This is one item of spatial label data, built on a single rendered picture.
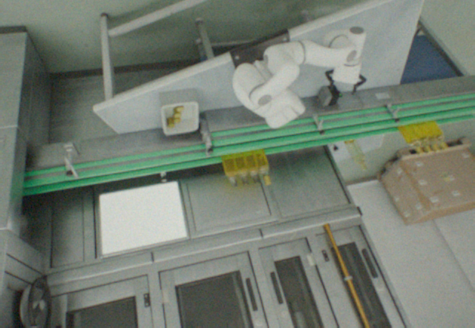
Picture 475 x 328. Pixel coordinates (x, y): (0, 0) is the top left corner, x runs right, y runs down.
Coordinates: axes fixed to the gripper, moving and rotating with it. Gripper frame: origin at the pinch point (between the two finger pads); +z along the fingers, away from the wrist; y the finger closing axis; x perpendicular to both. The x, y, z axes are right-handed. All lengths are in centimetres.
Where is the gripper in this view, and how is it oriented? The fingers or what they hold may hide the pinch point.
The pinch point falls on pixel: (342, 89)
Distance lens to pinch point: 153.9
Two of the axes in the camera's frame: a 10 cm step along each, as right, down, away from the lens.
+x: -3.6, 7.5, -5.6
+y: -9.3, -2.4, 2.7
